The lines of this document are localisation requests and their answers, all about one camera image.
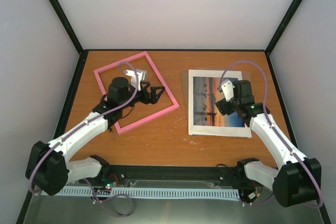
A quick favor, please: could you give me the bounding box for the left black corner post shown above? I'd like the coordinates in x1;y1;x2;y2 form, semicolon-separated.
33;0;85;51

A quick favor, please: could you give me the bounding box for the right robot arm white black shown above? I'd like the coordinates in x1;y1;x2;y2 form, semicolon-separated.
215;79;321;207

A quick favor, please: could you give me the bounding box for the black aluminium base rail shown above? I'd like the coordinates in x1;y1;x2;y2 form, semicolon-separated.
34;163;292;185

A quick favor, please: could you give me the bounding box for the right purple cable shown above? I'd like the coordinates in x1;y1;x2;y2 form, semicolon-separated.
219;60;325;208

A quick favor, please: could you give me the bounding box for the light blue slotted cable duct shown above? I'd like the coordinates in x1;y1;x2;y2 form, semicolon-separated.
57;186;239;201

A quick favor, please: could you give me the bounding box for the pink wooden picture frame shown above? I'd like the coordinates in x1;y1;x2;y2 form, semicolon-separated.
93;51;180;134

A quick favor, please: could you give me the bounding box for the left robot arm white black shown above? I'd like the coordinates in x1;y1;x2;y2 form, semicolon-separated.
25;77;165;196

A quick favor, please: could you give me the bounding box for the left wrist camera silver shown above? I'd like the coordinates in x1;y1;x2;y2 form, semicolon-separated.
125;69;147;91

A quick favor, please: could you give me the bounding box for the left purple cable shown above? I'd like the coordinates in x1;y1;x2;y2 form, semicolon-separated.
28;61;138;217

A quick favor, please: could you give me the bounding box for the purple cable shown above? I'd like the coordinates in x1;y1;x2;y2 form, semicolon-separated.
219;60;325;208
28;61;138;217

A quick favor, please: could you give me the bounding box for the right black corner post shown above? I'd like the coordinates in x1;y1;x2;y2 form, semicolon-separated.
265;0;303;56

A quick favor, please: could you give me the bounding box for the white mat board passepartout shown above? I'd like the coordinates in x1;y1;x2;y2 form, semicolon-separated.
188;69;251;138

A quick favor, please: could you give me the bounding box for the black corner post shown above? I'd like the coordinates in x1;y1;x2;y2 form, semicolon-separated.
265;0;303;56
33;0;85;51

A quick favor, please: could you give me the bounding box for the sunset lake photo print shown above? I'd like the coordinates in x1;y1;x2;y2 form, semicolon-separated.
193;77;245;127

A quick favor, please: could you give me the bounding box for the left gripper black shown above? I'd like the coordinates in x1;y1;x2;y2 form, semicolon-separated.
120;81;165;109

